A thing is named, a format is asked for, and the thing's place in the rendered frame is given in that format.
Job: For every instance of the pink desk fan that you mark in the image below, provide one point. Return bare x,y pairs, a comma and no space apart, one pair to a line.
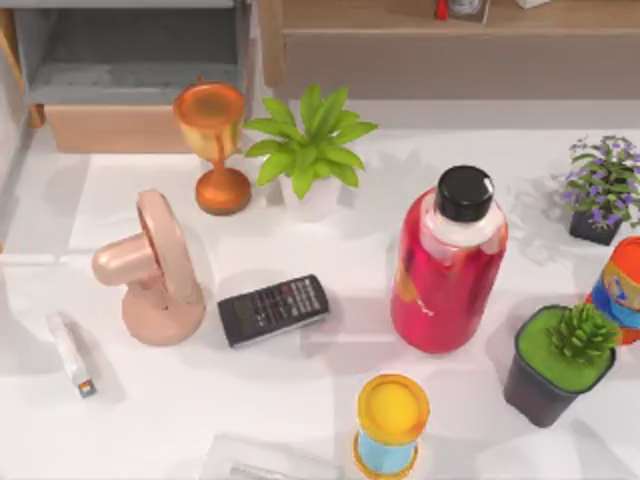
160,270

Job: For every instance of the green succulent in black pot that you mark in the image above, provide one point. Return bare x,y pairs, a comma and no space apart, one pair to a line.
555,370

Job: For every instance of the wooden open shelf unit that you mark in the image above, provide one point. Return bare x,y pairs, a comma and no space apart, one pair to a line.
450,55

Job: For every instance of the pale wooden drawer front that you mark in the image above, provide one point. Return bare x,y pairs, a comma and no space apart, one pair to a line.
115,127

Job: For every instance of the green plant in white pot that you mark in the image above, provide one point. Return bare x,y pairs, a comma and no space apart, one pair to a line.
307,145

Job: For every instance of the orange and blue can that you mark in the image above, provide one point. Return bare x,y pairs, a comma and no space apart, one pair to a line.
620,290

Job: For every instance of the small white item on shelf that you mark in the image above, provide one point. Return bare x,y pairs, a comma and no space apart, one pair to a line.
530,4

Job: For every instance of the black calculator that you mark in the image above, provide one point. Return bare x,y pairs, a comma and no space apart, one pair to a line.
272,310

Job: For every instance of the red bottle with black cap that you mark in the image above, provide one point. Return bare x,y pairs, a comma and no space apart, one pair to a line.
445,270

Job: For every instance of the white stapler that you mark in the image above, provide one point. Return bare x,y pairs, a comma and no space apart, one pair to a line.
72,357

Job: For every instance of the orange gold trophy cup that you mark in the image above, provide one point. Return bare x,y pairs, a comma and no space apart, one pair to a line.
215,140

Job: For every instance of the small red item on shelf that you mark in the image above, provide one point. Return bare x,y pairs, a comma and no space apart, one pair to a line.
441,9

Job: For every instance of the purple flower plant black pot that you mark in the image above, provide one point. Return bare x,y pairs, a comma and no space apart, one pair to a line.
602,190

